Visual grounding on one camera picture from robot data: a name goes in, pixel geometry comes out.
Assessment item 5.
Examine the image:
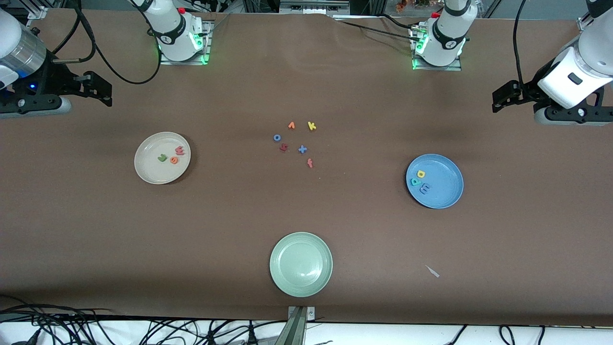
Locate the pale green plate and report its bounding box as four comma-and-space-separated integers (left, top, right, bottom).
269, 232, 333, 298

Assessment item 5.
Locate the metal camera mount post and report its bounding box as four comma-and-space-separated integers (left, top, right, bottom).
275, 306, 316, 345

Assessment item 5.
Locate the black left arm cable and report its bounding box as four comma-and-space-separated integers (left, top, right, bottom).
512, 0, 527, 87

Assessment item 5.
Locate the blue plate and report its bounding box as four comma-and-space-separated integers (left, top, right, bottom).
406, 153, 464, 209

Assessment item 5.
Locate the grey power strip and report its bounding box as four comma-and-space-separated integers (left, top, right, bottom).
279, 0, 350, 15

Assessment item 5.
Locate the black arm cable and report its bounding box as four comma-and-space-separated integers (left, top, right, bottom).
512, 0, 527, 87
50, 0, 162, 86

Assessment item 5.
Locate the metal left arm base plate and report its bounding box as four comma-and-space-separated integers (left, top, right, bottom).
411, 24, 463, 71

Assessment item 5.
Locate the black base supply cable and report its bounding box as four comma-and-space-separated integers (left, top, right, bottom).
378, 13, 422, 32
335, 18, 415, 38

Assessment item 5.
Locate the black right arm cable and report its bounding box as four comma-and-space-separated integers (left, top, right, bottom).
50, 0, 162, 86

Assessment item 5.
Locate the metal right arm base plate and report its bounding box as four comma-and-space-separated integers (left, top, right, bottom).
159, 20, 212, 66

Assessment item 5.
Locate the brown table cover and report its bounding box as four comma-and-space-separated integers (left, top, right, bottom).
0, 9, 613, 327

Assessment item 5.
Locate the beige brown plate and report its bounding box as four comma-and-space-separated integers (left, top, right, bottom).
134, 132, 192, 185

